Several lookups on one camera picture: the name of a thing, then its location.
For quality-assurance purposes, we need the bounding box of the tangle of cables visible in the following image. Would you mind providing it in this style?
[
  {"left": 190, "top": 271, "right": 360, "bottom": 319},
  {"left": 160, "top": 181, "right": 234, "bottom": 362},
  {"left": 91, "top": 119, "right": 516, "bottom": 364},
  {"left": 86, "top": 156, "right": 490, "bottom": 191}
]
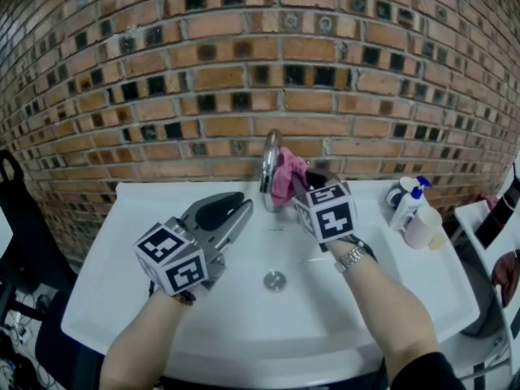
[{"left": 0, "top": 290, "right": 56, "bottom": 390}]

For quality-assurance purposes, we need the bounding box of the chrome faucet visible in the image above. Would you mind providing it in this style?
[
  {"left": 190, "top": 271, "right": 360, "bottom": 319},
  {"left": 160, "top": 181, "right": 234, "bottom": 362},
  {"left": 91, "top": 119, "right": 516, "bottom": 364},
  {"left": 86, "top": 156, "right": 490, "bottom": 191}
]
[{"left": 258, "top": 128, "right": 310, "bottom": 215}]

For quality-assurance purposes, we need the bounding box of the pale pink mug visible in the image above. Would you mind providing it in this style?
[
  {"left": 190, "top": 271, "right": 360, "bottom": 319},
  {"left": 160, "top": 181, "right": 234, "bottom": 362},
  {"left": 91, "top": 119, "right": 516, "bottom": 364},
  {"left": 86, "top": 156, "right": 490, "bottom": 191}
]
[{"left": 405, "top": 205, "right": 444, "bottom": 251}]

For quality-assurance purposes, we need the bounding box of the metal sink drain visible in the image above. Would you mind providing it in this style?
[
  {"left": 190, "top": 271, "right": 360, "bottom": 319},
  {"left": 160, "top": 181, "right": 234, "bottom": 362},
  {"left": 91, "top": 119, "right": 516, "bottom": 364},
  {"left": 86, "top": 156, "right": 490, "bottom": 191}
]
[{"left": 262, "top": 270, "right": 288, "bottom": 292}]

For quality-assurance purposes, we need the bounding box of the white round basin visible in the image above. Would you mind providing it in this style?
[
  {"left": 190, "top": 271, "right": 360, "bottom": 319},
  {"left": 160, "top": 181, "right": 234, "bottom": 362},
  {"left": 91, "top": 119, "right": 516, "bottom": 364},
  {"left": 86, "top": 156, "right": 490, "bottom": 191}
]
[{"left": 458, "top": 253, "right": 509, "bottom": 339}]

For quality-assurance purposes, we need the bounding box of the pink cloth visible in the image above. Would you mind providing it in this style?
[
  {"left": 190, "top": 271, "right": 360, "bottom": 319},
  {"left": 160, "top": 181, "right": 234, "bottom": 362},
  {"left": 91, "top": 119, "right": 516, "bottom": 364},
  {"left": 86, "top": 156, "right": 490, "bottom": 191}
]
[{"left": 270, "top": 146, "right": 309, "bottom": 208}]

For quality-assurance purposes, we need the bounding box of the person's right forearm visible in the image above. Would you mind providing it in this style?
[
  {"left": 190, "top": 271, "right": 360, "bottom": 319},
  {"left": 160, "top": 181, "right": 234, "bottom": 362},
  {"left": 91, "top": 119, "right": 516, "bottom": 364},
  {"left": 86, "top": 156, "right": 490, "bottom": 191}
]
[{"left": 327, "top": 241, "right": 440, "bottom": 365}]

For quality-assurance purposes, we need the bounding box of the white sink basin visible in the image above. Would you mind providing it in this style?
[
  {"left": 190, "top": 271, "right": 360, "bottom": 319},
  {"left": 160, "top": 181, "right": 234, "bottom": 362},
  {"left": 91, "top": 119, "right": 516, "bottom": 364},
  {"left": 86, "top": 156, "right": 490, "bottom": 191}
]
[{"left": 60, "top": 179, "right": 481, "bottom": 382}]

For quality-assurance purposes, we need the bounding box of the black office chair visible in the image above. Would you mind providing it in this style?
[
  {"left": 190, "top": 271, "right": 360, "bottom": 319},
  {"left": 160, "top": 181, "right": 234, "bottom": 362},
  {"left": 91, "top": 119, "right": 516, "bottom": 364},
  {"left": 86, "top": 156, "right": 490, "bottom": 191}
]
[{"left": 0, "top": 149, "right": 103, "bottom": 390}]

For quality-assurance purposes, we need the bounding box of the person's black right sleeve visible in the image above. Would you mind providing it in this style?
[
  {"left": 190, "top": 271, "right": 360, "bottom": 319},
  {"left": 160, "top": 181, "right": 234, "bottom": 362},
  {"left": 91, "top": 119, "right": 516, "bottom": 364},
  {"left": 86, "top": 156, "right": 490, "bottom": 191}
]
[{"left": 388, "top": 351, "right": 469, "bottom": 390}]

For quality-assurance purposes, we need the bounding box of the person's left forearm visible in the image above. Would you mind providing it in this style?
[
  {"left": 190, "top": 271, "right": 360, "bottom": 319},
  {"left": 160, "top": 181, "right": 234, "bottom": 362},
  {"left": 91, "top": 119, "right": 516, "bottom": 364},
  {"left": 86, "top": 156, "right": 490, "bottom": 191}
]
[{"left": 99, "top": 286, "right": 196, "bottom": 390}]

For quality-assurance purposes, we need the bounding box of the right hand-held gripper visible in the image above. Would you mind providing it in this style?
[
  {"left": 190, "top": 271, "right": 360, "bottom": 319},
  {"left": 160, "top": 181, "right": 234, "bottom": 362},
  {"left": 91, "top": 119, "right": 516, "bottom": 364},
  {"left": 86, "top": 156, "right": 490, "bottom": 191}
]
[{"left": 291, "top": 170, "right": 359, "bottom": 254}]

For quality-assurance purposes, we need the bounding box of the white side shelf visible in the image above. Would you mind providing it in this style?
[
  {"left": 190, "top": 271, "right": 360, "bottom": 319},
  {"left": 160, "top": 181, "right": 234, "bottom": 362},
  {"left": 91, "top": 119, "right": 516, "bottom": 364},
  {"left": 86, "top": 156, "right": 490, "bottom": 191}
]
[{"left": 454, "top": 199, "right": 520, "bottom": 379}]

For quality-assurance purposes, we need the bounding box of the black appliance with stand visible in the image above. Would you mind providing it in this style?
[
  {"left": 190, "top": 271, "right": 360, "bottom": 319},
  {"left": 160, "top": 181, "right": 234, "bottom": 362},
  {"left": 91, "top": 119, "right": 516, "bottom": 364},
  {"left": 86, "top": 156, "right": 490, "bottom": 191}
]
[{"left": 474, "top": 166, "right": 520, "bottom": 249}]

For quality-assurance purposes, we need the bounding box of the silver wristwatch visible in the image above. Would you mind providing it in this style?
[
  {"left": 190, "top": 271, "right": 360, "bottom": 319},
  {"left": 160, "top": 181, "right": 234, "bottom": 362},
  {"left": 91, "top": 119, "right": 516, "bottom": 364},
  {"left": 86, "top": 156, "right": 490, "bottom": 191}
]
[{"left": 333, "top": 245, "right": 370, "bottom": 274}]

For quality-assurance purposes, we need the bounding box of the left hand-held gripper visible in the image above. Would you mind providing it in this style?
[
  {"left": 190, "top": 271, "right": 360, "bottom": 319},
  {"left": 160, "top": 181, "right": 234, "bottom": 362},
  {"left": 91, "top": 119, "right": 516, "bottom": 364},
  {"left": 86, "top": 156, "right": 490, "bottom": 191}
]
[{"left": 132, "top": 191, "right": 254, "bottom": 297}]

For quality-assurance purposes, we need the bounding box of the white pump bottle blue nozzle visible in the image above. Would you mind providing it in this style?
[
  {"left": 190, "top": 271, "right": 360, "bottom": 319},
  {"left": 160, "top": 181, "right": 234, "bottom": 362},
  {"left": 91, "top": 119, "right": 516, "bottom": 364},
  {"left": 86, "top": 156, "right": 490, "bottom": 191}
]
[{"left": 388, "top": 175, "right": 433, "bottom": 232}]

